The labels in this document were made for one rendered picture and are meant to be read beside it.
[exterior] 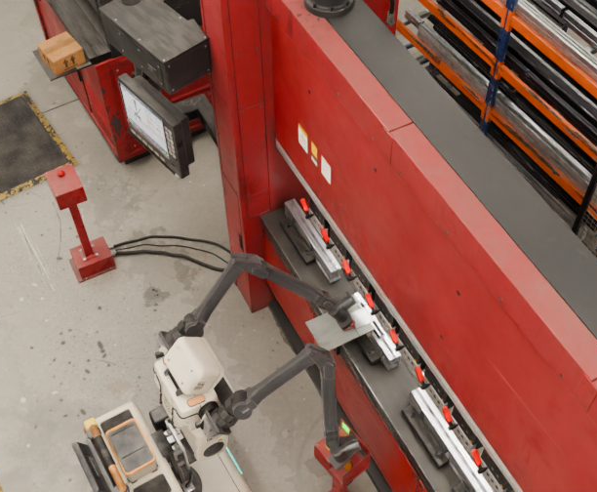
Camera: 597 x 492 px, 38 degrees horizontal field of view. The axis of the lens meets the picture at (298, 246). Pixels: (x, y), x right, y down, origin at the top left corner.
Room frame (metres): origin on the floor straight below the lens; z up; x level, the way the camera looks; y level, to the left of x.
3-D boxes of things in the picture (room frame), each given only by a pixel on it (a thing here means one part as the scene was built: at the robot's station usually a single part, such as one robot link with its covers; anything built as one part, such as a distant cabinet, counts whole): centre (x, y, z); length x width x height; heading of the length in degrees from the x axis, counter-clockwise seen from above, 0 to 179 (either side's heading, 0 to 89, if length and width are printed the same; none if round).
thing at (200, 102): (3.21, 0.51, 1.18); 0.40 x 0.24 x 0.07; 26
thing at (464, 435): (1.48, -0.66, 1.26); 0.15 x 0.09 x 0.17; 26
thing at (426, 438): (1.60, -0.53, 0.89); 0.30 x 0.05 x 0.03; 26
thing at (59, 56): (4.01, 1.38, 1.04); 0.30 x 0.26 x 0.12; 30
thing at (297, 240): (2.68, 0.00, 0.89); 0.30 x 0.05 x 0.03; 26
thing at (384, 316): (2.01, -0.39, 1.26); 0.15 x 0.09 x 0.17; 26
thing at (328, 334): (2.10, -0.18, 1.00); 0.26 x 0.18 x 0.01; 116
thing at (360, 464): (1.59, -0.18, 0.75); 0.20 x 0.16 x 0.18; 38
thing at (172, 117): (3.01, 0.66, 1.42); 0.45 x 0.12 x 0.36; 41
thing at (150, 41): (3.10, 0.63, 1.53); 0.51 x 0.25 x 0.85; 41
